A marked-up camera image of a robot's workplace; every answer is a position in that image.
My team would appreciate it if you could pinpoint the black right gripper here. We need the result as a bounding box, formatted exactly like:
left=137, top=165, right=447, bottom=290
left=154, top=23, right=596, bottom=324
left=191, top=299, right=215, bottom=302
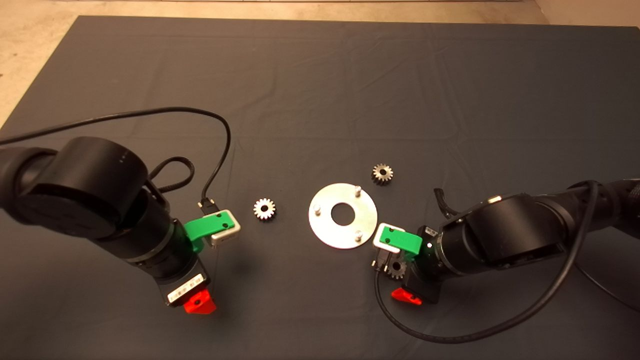
left=391, top=225, right=446, bottom=306

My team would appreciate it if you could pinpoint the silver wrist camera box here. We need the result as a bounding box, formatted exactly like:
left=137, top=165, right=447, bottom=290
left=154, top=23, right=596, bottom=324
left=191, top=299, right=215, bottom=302
left=372, top=222, right=406, bottom=251
left=207, top=209, right=242, bottom=249

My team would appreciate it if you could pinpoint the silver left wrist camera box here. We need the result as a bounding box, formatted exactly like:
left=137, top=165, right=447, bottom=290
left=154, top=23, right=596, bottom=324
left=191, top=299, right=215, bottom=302
left=207, top=209, right=242, bottom=249

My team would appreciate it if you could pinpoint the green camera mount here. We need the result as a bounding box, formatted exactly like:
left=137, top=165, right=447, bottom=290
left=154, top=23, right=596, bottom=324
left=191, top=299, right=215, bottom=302
left=378, top=225, right=424, bottom=264
left=183, top=210, right=236, bottom=254

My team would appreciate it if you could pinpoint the green left camera mount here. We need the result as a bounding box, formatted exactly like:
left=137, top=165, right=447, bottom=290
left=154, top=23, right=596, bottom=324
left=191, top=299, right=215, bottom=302
left=183, top=210, right=236, bottom=254

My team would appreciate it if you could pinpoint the green right camera mount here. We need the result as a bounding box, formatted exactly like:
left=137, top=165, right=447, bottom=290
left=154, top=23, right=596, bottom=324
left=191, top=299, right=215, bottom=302
left=378, top=225, right=424, bottom=264

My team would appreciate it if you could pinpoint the round metal carrier plate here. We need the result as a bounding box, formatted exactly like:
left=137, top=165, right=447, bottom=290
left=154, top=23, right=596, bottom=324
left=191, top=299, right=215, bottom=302
left=308, top=183, right=379, bottom=250

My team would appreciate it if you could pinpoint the dark grey table cloth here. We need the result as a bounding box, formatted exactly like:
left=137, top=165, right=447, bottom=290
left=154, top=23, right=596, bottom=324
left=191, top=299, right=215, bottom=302
left=0, top=15, right=640, bottom=360

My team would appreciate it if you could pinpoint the small steel planetary gear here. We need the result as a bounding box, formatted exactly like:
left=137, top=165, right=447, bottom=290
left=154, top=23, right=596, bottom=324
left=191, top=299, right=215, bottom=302
left=253, top=198, right=276, bottom=221
left=371, top=163, right=394, bottom=185
left=387, top=259, right=409, bottom=280

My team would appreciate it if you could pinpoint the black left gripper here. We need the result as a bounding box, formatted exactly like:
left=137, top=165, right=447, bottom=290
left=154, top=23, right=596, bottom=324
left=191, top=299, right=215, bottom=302
left=136, top=223, right=218, bottom=315

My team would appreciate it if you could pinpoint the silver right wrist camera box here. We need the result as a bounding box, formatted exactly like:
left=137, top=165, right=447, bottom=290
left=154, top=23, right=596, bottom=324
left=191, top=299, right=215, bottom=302
left=372, top=222, right=406, bottom=251

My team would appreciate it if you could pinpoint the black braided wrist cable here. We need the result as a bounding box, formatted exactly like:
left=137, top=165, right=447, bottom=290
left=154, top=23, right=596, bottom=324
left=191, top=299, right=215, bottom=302
left=433, top=188, right=462, bottom=219
left=147, top=156, right=196, bottom=194

